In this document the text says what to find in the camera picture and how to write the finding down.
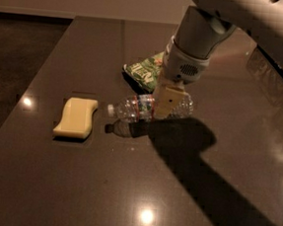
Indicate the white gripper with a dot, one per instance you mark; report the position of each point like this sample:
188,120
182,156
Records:
182,68

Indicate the clear plastic water bottle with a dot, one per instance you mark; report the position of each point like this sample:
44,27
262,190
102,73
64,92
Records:
141,108

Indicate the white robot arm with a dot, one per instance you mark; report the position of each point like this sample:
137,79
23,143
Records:
204,26

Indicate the yellow wavy sponge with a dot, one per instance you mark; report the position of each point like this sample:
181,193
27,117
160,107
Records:
77,118

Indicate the green chip bag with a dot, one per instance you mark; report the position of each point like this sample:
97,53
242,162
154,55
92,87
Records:
145,73

